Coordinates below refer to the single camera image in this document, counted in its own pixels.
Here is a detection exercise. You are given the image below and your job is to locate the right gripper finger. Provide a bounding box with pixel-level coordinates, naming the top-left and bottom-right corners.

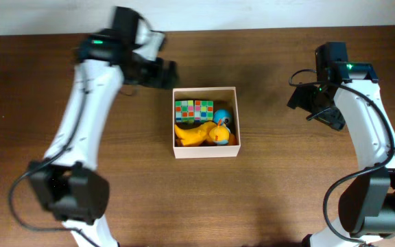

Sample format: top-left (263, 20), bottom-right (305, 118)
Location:
top-left (315, 107), bottom-right (346, 131)
top-left (287, 87), bottom-right (307, 109)

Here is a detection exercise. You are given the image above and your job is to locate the Rubik's cube one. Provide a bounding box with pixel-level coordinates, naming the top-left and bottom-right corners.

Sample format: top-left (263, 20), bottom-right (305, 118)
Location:
top-left (174, 99), bottom-right (195, 124)
top-left (194, 100), bottom-right (214, 123)

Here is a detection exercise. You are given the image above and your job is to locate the yellow rubber duck toy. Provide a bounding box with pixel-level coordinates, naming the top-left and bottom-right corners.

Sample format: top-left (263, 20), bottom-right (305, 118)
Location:
top-left (174, 121), bottom-right (216, 147)

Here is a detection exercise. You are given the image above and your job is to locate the blue ball toy with eye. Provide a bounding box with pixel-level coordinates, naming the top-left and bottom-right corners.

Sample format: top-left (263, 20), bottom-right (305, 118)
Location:
top-left (213, 109), bottom-right (232, 126)

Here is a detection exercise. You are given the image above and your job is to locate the orange blue duck toy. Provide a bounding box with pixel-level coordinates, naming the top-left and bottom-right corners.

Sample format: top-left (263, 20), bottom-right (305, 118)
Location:
top-left (208, 119), bottom-right (237, 145)

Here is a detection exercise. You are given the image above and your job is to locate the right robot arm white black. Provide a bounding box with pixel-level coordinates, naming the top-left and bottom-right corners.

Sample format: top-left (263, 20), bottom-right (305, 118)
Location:
top-left (287, 42), bottom-right (395, 247)

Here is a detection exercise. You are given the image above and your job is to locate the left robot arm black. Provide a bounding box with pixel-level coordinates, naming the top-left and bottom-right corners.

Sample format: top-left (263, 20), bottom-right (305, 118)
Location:
top-left (25, 7), bottom-right (178, 246)

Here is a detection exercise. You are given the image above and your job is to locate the white cardboard box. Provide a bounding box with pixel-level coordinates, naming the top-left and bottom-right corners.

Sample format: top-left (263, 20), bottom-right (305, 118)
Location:
top-left (172, 86), bottom-right (241, 158)

